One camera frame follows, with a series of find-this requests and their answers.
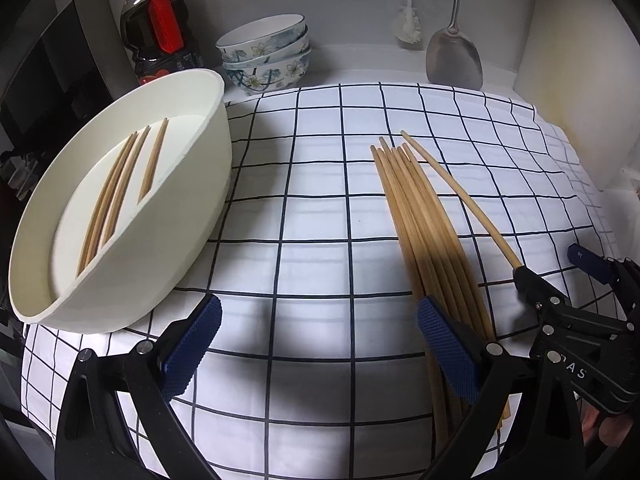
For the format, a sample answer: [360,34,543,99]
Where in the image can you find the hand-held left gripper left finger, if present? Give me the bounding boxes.
[54,294,223,480]

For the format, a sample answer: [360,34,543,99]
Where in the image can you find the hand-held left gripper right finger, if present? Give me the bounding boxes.
[417,296,586,480]

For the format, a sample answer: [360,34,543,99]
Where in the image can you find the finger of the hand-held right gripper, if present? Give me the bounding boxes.
[567,243,640,321]
[513,266,571,318]

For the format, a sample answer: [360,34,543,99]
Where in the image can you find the white oval basin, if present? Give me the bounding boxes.
[9,67,234,335]

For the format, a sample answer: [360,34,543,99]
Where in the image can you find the bundle of wooden chopsticks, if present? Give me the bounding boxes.
[370,136,512,456]

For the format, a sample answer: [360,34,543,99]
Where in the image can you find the person's right hand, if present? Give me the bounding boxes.
[582,395,640,453]

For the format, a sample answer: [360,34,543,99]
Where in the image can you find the white black checkered cloth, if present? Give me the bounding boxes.
[20,82,623,480]

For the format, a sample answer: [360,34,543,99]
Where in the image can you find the white cutting board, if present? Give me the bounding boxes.
[514,0,640,192]

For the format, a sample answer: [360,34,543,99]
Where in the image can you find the metal spatula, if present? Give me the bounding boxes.
[425,0,484,92]

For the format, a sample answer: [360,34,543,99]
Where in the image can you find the floral ceramic bowl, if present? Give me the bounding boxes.
[223,50,313,97]
[221,40,312,73]
[215,14,308,63]

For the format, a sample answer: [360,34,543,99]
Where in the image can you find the dark soy sauce bottle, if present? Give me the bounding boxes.
[119,0,203,87]

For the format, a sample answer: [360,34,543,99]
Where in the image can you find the white dish brush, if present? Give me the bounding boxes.
[392,0,422,45]

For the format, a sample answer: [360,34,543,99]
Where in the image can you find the black range hood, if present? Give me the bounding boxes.
[0,0,136,171]

